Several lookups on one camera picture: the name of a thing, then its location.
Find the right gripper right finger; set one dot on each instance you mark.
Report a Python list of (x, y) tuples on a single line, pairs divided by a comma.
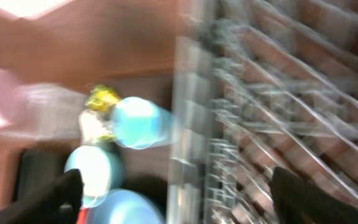
[(294, 199)]

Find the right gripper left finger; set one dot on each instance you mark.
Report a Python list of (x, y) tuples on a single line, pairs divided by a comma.
[(58, 201)]

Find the light blue rice bowl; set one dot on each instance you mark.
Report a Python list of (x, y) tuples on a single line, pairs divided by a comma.
[(101, 171)]

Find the blue plate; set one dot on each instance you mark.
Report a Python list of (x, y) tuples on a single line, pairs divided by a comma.
[(123, 206)]

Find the white tissue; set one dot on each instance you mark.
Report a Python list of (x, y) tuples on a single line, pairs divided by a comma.
[(94, 128)]

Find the light blue cup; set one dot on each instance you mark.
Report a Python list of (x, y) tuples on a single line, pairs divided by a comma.
[(140, 124)]

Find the yellow snack wrapper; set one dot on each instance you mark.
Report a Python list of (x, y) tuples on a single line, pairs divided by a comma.
[(101, 102)]

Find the grey dishwasher rack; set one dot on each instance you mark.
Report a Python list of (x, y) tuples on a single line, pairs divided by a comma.
[(261, 84)]

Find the black tray bin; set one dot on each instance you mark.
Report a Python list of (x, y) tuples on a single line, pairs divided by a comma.
[(36, 168)]

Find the clear plastic bin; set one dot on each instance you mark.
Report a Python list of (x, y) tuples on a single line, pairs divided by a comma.
[(38, 111)]

